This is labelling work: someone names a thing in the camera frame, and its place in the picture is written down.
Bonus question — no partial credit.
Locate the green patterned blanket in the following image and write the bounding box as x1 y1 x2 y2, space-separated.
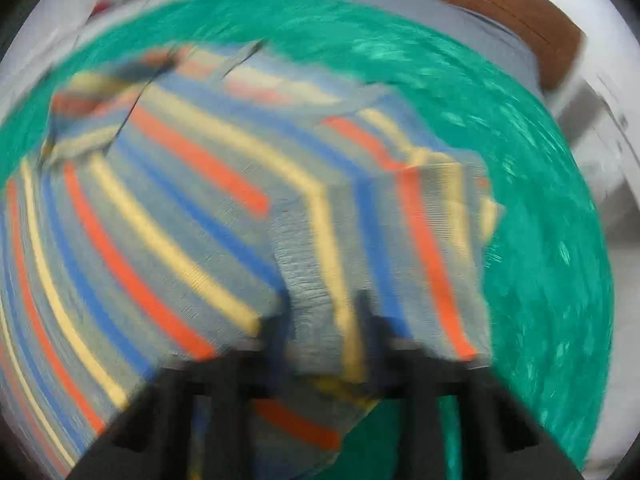
0 0 616 480

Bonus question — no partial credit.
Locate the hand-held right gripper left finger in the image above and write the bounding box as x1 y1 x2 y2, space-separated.
67 291 297 480

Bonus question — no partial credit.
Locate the white bedside table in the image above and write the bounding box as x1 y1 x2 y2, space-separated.
545 55 640 221

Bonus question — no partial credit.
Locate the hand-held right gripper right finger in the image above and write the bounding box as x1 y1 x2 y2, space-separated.
356 291 587 480

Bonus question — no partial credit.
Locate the striped knit sweater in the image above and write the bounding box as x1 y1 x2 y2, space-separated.
0 42 506 480

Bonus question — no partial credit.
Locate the brown wooden headboard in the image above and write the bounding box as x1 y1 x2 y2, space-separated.
305 0 587 92

